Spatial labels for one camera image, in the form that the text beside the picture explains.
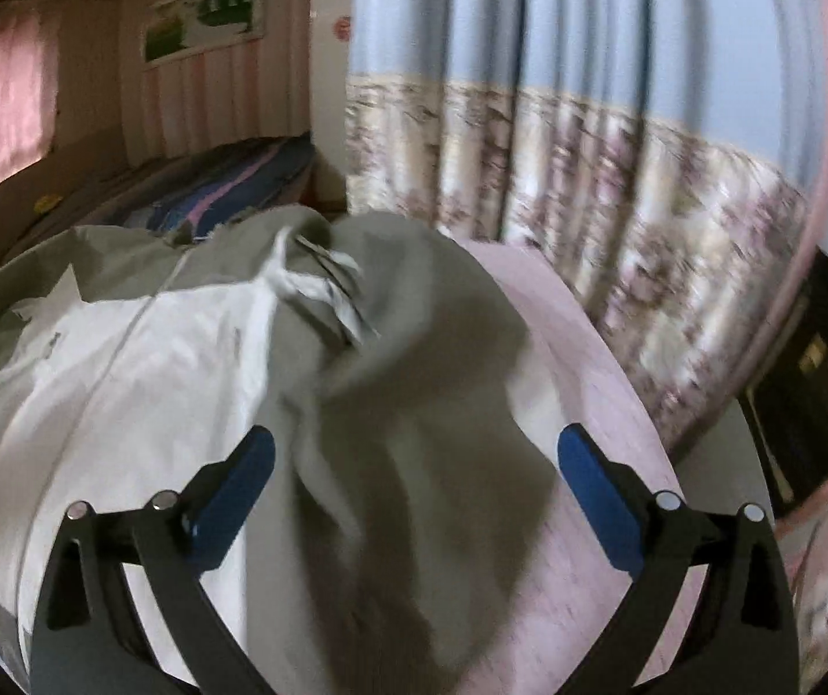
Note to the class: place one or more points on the dark cabinet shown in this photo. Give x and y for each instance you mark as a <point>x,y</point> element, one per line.
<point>819,391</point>

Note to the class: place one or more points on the framed wall picture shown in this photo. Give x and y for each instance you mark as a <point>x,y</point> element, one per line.
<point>204,18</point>

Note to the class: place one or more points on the bed with striped blanket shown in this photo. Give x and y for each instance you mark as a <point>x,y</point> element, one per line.
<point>225,181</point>

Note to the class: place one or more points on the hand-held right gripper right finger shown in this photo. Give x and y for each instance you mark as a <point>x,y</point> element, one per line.
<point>595,492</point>

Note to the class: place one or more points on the white door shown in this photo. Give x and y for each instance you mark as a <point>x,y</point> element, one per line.
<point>330,108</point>

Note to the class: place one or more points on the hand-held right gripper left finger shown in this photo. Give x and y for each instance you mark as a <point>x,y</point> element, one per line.
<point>236,478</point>

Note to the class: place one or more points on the wooden bed headboard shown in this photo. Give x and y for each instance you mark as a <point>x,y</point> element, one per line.
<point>37,181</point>

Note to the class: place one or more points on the blue floral curtain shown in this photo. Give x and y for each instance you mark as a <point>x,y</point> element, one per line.
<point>566,159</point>

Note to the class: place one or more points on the pink window curtain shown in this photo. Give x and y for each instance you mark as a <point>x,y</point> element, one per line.
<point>1,101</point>

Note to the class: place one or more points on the red round door sticker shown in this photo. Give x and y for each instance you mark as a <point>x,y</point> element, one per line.
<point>342,28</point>

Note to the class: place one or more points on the grey-green jacket with white lining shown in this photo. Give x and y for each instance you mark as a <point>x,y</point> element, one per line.
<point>399,405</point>

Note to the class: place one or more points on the small yellow object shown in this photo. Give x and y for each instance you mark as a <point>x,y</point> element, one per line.
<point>47,203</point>

